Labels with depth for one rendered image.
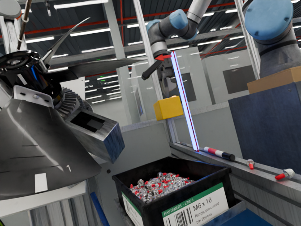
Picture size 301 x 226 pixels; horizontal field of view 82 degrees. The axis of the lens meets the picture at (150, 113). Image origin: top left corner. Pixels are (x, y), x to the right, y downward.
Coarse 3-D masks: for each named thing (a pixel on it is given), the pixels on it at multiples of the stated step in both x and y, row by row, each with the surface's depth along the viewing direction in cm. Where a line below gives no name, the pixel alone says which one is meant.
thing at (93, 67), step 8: (80, 64) 46; (88, 64) 46; (96, 64) 48; (104, 64) 50; (112, 64) 52; (120, 64) 56; (128, 64) 60; (80, 72) 53; (88, 72) 55; (96, 72) 57
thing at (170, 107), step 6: (174, 96) 78; (156, 102) 82; (162, 102) 77; (168, 102) 77; (174, 102) 78; (180, 102) 78; (156, 108) 85; (162, 108) 77; (168, 108) 77; (174, 108) 77; (180, 108) 78; (156, 114) 89; (162, 114) 76; (168, 114) 77; (174, 114) 77; (180, 114) 78
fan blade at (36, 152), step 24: (0, 120) 33; (24, 120) 36; (48, 120) 41; (0, 144) 30; (24, 144) 32; (48, 144) 35; (72, 144) 39; (0, 168) 28; (24, 168) 30; (48, 168) 32; (96, 168) 37; (0, 192) 26; (24, 192) 27
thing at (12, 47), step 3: (9, 42) 93; (12, 42) 93; (9, 45) 93; (12, 45) 93; (15, 45) 94; (21, 45) 96; (24, 45) 97; (9, 48) 95; (12, 48) 93; (15, 48) 94; (21, 48) 96; (24, 48) 97; (9, 51) 96; (12, 51) 93; (15, 51) 94
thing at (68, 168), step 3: (69, 162) 35; (63, 165) 33; (66, 165) 34; (69, 165) 34; (72, 165) 34; (63, 168) 33; (66, 168) 33; (69, 168) 34; (72, 168) 34; (66, 171) 33; (69, 171) 33; (72, 171) 33; (75, 171) 34; (66, 174) 32
